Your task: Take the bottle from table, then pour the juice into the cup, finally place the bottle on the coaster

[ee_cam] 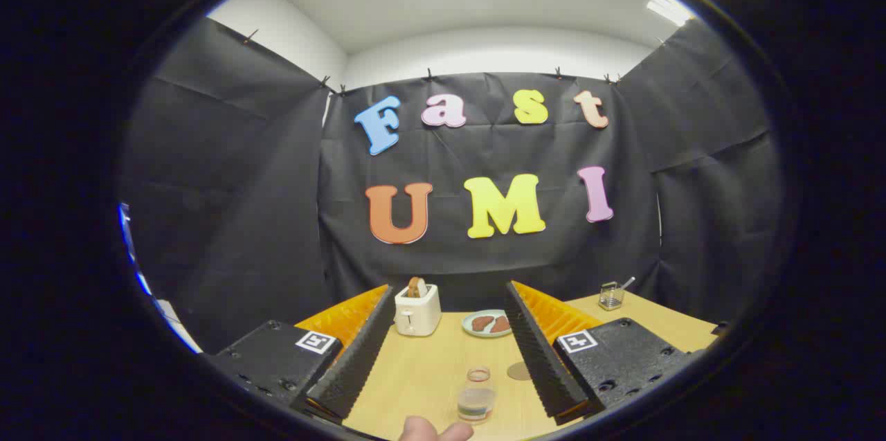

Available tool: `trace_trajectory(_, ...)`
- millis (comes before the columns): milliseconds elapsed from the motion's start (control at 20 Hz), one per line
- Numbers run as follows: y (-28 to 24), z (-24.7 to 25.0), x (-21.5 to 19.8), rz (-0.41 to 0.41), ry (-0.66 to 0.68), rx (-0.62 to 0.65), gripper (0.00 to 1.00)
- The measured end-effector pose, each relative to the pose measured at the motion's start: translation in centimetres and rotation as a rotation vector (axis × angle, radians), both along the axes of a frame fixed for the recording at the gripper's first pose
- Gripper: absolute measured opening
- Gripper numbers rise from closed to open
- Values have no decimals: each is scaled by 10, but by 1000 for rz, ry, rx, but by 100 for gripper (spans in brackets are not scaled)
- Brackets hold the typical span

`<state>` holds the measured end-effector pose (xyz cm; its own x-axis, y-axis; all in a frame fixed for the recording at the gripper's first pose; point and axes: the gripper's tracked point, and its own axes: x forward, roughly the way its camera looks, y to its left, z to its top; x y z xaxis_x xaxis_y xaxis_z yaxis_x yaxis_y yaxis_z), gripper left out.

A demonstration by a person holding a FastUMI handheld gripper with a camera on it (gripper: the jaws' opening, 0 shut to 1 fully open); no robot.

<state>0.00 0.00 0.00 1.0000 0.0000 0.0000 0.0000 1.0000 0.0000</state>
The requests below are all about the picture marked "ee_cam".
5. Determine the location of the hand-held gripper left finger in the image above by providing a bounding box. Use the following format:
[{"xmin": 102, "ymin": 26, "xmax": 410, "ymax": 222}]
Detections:
[{"xmin": 201, "ymin": 283, "xmax": 396, "ymax": 426}]

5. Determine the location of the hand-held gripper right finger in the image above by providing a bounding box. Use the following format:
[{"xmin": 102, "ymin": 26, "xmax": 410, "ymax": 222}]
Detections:
[{"xmin": 503, "ymin": 280, "xmax": 697, "ymax": 427}]

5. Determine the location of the clear plastic juice bottle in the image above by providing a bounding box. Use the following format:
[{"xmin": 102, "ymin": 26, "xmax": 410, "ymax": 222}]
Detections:
[{"xmin": 457, "ymin": 366, "xmax": 498, "ymax": 426}]

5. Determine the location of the white toaster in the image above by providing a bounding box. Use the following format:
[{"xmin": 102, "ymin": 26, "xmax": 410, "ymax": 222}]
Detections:
[{"xmin": 394, "ymin": 283, "xmax": 442, "ymax": 338}]

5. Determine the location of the pale green plate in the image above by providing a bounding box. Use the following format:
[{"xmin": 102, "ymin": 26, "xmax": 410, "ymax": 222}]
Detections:
[{"xmin": 462, "ymin": 309, "xmax": 514, "ymax": 339}]

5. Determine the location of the wooden table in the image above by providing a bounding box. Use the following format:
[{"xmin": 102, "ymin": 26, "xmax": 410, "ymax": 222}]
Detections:
[{"xmin": 294, "ymin": 291, "xmax": 721, "ymax": 441}]

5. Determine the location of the black backdrop cloth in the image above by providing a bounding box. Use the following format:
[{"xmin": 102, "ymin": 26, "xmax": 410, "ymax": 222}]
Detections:
[{"xmin": 118, "ymin": 15, "xmax": 786, "ymax": 355}]

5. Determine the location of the small ceiling light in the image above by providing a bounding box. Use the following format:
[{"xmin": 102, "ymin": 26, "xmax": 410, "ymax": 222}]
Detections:
[{"xmin": 646, "ymin": 0, "xmax": 695, "ymax": 28}]

